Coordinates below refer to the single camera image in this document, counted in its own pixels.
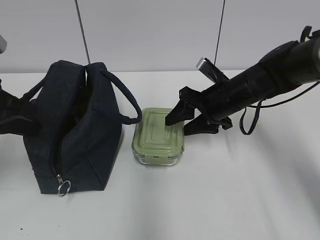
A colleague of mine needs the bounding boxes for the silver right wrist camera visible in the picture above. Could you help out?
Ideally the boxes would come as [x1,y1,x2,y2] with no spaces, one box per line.
[196,57,229,84]

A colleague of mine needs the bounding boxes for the green lid glass food container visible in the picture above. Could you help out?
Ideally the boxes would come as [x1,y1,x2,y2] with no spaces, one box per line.
[131,107,185,166]

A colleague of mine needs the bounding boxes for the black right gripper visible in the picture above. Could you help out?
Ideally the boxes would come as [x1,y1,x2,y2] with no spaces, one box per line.
[165,86,233,136]

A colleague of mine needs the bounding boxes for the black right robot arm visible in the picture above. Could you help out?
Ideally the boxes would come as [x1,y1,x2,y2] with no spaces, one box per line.
[165,36,320,136]

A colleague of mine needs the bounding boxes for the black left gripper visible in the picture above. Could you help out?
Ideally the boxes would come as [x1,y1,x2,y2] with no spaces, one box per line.
[17,98,42,137]

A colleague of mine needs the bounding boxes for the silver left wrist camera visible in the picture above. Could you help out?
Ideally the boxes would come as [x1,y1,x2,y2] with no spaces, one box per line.
[0,35,7,54]

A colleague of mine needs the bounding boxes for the dark navy fabric lunch bag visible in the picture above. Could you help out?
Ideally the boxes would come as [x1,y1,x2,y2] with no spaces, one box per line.
[22,60,143,197]

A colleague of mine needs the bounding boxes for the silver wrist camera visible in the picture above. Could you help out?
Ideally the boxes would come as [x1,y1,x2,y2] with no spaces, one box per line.
[0,35,7,54]
[196,57,229,84]

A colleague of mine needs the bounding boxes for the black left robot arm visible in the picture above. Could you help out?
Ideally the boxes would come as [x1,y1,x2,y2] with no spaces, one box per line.
[0,79,45,137]

